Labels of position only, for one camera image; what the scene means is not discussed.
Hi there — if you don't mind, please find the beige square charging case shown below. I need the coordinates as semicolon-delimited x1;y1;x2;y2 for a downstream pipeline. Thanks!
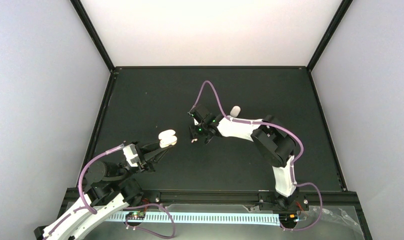
158;129;178;148

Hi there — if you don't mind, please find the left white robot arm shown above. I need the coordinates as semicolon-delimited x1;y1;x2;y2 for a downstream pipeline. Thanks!
34;137;178;240

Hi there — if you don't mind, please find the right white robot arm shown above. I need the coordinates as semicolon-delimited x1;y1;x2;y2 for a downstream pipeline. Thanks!
188;104;297;210

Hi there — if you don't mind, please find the small circuit board left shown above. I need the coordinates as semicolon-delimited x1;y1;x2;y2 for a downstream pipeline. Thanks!
125;211;146;222

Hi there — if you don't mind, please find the small circuit board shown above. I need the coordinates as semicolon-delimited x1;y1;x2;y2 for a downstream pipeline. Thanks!
125;211;146;222
279;214;300;222

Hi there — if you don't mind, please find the small circuit board right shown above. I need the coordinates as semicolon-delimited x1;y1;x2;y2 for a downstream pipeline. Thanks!
279;214;300;222

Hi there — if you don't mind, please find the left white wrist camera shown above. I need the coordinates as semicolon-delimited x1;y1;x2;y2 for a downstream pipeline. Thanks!
122;143;140;167

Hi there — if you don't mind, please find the purple cable front left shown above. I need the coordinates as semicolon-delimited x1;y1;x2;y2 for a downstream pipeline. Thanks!
124;202;176;240

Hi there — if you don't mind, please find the black front rail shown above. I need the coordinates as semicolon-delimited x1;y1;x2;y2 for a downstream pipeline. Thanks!
143;189;279;205

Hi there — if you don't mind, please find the white perforated cable tray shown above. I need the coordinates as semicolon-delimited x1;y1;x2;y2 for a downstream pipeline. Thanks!
106;211;280;226

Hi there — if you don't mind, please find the purple cable front right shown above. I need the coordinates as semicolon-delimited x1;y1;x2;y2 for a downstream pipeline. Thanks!
279;182;323;233

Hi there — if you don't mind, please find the left black frame post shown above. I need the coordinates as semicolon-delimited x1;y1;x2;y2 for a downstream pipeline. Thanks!
70;0;115;72

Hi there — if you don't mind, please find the black frame post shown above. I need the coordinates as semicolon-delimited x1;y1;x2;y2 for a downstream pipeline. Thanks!
70;0;115;72
306;0;353;72

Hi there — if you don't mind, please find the right black frame post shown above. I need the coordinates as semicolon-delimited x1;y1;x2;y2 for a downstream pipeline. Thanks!
306;0;353;72

